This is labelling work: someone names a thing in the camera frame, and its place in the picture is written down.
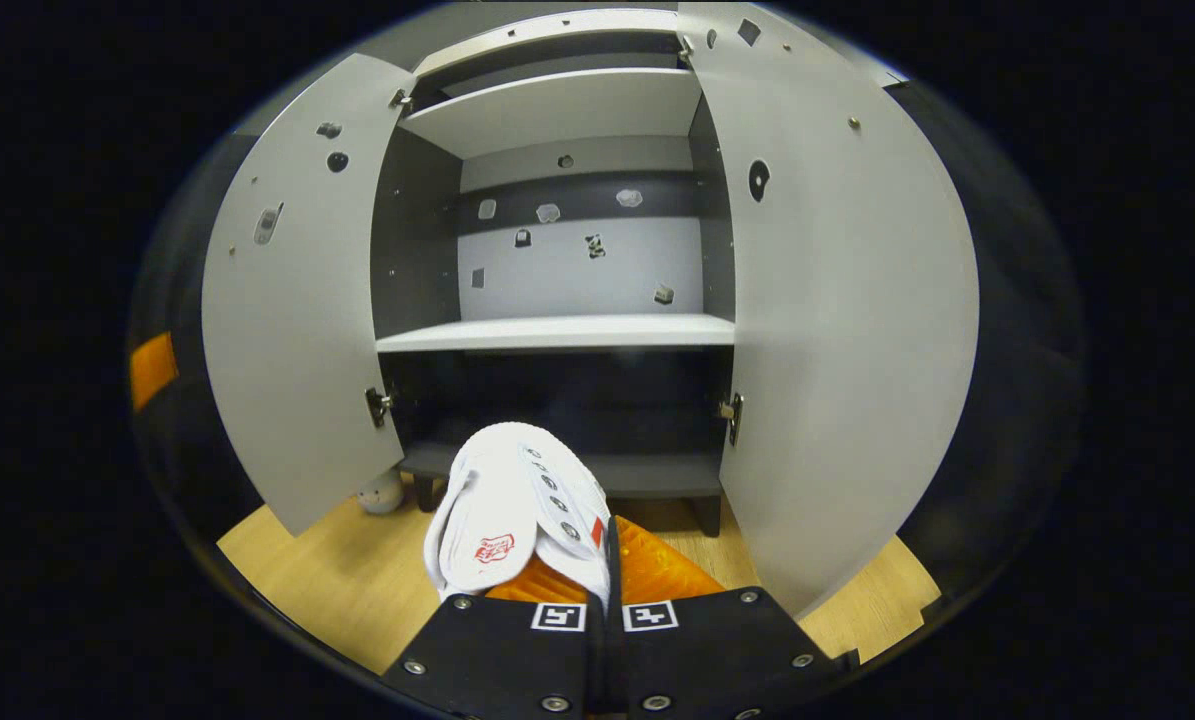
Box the white canvas shoe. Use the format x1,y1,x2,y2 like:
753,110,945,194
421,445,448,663
424,422,613,611

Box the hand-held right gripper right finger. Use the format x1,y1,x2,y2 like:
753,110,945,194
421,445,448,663
605,515,858,719

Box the white shoe cabinet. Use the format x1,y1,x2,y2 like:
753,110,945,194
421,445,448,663
369,5,748,541

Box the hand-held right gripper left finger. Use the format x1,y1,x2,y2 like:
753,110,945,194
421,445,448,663
382,558,600,719

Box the round grey plush toy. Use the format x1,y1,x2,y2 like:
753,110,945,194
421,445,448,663
357,470,405,515

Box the white cabinet door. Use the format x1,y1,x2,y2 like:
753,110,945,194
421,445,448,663
677,0,980,619
202,52,416,536

